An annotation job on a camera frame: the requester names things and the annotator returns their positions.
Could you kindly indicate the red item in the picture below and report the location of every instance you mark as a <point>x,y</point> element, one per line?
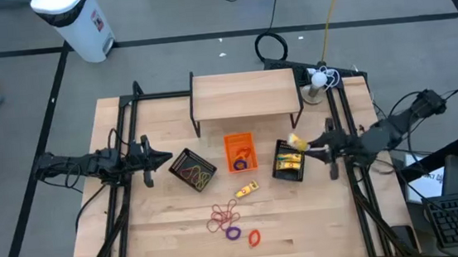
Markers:
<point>247,149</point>

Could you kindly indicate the purple coil wristband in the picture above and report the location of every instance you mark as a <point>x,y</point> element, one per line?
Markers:
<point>232,227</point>

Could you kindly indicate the black plastic basket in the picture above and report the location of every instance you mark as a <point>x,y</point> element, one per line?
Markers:
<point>180,162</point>
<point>289,176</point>

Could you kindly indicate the yellow coil wristband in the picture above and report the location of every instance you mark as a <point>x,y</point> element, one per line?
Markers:
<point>239,158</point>

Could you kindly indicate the white paper sheet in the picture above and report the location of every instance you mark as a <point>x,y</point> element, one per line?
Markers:
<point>429,188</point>

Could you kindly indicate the white trash bin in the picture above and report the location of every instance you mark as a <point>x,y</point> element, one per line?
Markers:
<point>79,29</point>

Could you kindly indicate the black phone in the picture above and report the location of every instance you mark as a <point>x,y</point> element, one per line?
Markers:
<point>405,238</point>

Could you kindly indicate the white globe desk lamp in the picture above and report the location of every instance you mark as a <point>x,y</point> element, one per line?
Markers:
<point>318,80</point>

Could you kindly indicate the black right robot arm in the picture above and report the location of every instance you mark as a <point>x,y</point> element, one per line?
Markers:
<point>395,126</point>

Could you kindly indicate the blue coil wristband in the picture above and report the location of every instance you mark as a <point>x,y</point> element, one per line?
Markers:
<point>236,167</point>

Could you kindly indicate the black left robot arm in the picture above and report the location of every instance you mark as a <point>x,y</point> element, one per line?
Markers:
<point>82,164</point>

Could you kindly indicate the wooden shelf riser black legs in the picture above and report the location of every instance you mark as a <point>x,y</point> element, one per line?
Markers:
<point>244,94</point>

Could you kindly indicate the yellow rubber band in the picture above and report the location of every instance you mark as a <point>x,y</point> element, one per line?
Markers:
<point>202,182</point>

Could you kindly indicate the orange coil wristband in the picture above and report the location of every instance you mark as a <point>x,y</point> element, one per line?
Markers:
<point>250,239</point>

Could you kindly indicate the orange plastic basket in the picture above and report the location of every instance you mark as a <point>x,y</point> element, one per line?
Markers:
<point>230,143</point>

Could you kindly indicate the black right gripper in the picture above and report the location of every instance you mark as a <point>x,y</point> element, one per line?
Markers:
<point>342,145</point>

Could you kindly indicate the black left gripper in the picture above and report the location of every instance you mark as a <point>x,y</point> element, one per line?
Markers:
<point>142,157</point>

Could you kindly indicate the red rubber band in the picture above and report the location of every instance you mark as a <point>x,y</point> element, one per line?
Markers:
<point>216,219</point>
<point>187,173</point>
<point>232,215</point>

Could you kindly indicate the black power strip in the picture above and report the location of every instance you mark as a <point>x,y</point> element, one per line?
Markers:
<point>281,63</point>

